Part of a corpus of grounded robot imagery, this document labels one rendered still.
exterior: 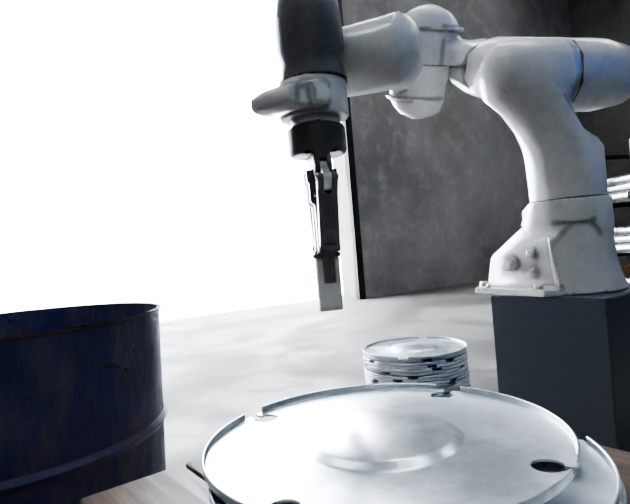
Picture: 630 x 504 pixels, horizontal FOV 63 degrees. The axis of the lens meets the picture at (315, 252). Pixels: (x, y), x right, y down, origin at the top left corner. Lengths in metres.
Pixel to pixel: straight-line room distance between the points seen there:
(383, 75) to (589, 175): 0.33
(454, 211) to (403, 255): 0.97
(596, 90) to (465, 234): 5.62
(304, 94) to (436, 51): 0.52
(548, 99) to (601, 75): 0.10
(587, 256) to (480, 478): 0.51
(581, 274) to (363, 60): 0.43
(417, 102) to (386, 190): 4.61
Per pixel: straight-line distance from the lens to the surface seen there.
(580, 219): 0.83
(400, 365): 1.38
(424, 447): 0.41
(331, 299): 0.66
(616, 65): 0.92
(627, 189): 2.99
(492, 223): 6.85
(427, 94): 1.11
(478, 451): 0.42
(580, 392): 0.82
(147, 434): 0.75
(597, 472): 0.42
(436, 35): 1.10
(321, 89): 0.64
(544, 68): 0.84
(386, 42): 0.72
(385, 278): 5.60
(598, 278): 0.84
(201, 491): 0.49
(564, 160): 0.84
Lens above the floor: 0.54
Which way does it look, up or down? level
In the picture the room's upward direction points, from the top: 5 degrees counter-clockwise
